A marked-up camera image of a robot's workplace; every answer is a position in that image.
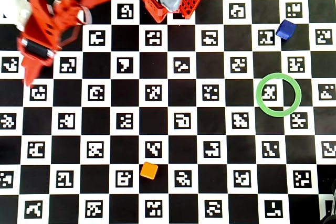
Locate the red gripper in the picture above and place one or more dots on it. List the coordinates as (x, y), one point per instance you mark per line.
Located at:
(35, 50)

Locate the orange cube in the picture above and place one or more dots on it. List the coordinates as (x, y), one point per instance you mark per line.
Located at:
(148, 170)

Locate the blue cube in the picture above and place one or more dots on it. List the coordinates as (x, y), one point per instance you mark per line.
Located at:
(286, 29)

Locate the white curved rim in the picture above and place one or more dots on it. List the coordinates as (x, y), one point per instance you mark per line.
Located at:
(88, 15)

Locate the black white marker checkerboard mat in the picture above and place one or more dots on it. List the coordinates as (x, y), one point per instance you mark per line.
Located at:
(168, 129)

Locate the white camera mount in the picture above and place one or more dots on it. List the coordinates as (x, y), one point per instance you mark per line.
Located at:
(13, 3)

